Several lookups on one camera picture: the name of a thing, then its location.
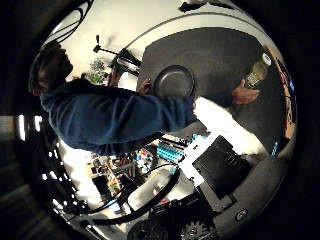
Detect blue connector block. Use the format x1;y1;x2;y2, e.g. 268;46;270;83
155;139;186;164

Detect clear bottle with yellowish liquid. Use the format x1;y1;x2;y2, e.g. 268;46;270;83
244;52;273;90

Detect thick black cable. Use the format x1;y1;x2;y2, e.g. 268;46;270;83
91;168;182;226

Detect black tripod stand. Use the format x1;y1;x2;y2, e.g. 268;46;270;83
92;34;143;68

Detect person in blue sweater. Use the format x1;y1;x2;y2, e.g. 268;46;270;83
31;44;198;158

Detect thin black cable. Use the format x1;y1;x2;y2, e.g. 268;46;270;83
64;162;178;215

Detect grey round table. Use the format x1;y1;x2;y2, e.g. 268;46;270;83
136;27;295;155

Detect black cable bundle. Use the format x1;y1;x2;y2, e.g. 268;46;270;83
43;0;95;46

